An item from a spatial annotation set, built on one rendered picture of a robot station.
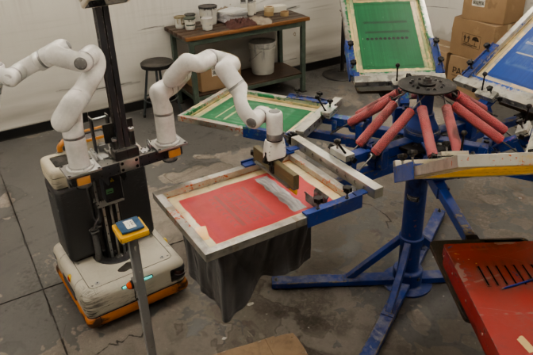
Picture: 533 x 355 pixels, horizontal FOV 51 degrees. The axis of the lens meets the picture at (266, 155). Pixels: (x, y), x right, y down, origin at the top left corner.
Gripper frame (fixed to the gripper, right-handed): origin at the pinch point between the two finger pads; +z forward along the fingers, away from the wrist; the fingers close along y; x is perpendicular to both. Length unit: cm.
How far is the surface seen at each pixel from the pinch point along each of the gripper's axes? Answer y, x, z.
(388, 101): -78, -10, -12
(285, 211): 4.6, 15.8, 13.7
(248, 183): 5.9, -15.6, 14.0
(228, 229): 32.6, 14.4, 13.9
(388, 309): -62, 20, 101
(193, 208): 38.3, -9.4, 14.2
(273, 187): -1.6, -4.5, 13.2
